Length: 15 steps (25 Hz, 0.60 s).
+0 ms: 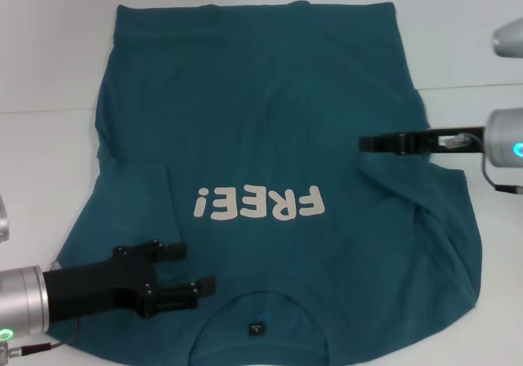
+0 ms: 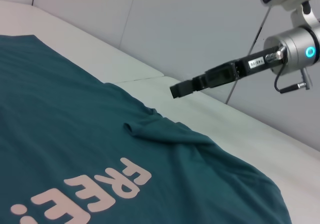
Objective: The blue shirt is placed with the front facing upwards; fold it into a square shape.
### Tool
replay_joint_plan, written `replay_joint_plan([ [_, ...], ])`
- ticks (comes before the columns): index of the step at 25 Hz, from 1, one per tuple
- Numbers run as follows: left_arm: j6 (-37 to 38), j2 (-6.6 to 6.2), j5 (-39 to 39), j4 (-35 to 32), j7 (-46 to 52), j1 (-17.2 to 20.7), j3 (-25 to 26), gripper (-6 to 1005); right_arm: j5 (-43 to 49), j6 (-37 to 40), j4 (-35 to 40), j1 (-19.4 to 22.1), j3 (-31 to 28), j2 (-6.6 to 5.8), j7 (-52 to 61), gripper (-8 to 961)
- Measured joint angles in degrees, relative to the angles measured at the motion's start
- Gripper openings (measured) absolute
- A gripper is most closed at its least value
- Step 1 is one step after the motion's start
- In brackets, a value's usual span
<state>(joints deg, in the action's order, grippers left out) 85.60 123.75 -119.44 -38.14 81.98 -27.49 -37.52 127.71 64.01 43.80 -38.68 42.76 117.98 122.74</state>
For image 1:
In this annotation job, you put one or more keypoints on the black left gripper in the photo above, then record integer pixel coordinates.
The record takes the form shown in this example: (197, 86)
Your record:
(98, 288)

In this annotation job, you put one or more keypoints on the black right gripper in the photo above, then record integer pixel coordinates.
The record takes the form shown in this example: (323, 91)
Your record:
(425, 143)

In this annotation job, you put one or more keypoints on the teal t-shirt with FREE print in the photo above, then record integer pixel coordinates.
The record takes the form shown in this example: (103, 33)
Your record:
(253, 117)

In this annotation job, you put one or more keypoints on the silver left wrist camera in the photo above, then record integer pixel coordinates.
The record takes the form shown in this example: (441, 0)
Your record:
(3, 219)

